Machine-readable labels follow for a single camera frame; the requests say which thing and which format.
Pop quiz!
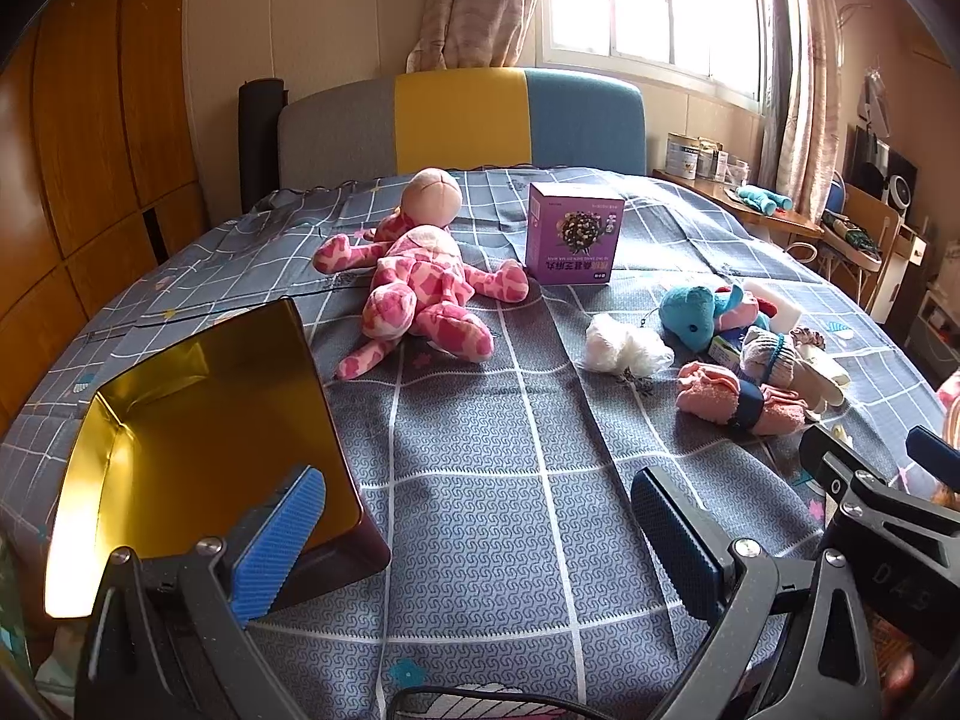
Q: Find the pink socks blue band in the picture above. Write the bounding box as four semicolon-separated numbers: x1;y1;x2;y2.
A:
675;361;807;437

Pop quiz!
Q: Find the white sponge block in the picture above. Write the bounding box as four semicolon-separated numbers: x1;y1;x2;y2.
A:
743;280;802;333

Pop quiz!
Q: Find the white fluffy sock ball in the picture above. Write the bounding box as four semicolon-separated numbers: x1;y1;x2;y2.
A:
584;314;675;379

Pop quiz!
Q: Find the blue elephant plush toy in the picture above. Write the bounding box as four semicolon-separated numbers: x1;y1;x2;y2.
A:
658;286;770;353

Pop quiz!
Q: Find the gold tin box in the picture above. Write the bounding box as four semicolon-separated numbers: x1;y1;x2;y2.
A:
44;299;391;619

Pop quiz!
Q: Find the grey plaid bed sheet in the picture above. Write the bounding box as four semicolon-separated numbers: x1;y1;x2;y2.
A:
2;177;944;718

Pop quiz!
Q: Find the white desk fan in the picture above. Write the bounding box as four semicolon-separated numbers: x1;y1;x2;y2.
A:
884;174;913;216

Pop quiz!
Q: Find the wooden side desk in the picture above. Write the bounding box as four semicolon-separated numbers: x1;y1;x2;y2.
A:
652;169;822;242

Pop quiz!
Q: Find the teal plush on desk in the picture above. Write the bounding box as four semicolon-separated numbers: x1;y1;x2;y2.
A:
736;184;793;216

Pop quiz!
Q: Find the pink giraffe plush toy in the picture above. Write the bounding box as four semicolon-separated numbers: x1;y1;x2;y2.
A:
313;167;529;380

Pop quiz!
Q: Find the purple cardboard box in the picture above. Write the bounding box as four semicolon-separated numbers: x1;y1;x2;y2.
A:
526;182;626;284

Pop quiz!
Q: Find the milk powder can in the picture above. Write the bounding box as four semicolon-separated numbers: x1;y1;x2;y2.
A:
664;133;700;181

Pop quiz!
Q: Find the wooden wardrobe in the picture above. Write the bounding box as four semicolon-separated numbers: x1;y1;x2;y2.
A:
2;0;208;426

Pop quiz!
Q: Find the grey yellow blue headboard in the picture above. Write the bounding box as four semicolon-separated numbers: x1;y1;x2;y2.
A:
278;68;647;188

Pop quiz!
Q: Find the black rolled mat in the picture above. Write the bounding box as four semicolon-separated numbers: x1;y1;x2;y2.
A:
238;78;288;213

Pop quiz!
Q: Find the pink patterned curtain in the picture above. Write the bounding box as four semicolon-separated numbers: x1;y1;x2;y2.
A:
405;0;537;73

